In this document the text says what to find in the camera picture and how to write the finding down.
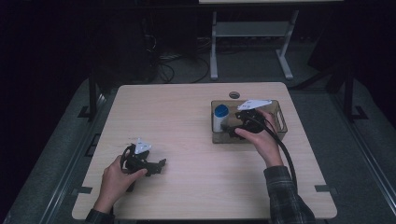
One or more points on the person's left hand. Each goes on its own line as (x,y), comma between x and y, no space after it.
(113,185)

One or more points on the white bottle with blue cap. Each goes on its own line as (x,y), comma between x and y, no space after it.
(220,118)

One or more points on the person's right hand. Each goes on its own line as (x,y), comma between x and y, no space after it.
(264,143)

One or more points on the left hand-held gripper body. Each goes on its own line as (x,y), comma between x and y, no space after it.
(136,161)

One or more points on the white metal table frame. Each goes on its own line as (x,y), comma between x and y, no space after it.
(249,29)

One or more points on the black metal stand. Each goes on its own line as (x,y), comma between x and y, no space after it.
(92,96)
(350,96)

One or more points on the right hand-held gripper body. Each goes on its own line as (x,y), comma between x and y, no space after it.
(250,121)

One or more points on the translucent brown plastic bin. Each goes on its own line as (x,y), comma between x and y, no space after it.
(278,124)

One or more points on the aluminium floor rail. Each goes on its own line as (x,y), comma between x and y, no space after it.
(74,149)
(364,146)

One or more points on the grey tape strip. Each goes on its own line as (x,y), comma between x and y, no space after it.
(322,188)
(83,189)

